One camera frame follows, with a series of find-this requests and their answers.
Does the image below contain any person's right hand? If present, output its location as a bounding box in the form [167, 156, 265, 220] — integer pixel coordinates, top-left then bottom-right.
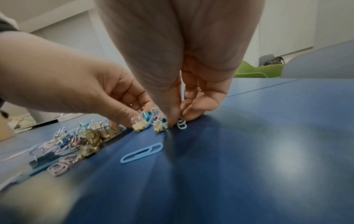
[95, 0, 266, 128]

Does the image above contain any group of pastel binder clips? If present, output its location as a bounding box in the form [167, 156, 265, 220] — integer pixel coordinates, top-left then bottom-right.
[29, 106, 169, 169]

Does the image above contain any pile of paper clips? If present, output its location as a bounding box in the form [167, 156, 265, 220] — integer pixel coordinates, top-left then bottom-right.
[0, 109, 189, 191]

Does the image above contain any person's left hand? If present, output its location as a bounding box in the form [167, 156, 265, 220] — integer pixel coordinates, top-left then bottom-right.
[0, 32, 155, 130]

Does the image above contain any yellow binder clip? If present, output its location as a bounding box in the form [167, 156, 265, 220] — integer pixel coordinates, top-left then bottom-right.
[131, 113, 149, 132]

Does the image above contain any green chair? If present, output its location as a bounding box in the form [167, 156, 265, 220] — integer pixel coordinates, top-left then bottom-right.
[234, 60, 286, 79]

